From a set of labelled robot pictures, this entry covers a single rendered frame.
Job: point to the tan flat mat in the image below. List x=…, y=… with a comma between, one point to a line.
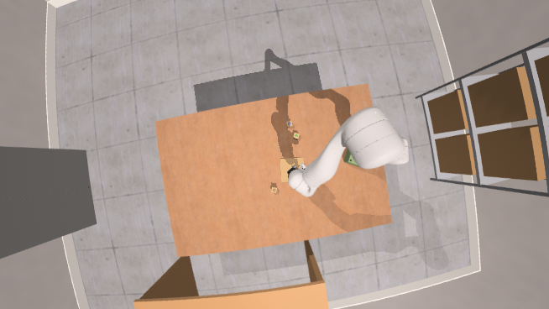
x=286, y=164

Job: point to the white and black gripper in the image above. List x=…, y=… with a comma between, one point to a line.
x=302, y=167

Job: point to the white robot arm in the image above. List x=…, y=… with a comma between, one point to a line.
x=371, y=140

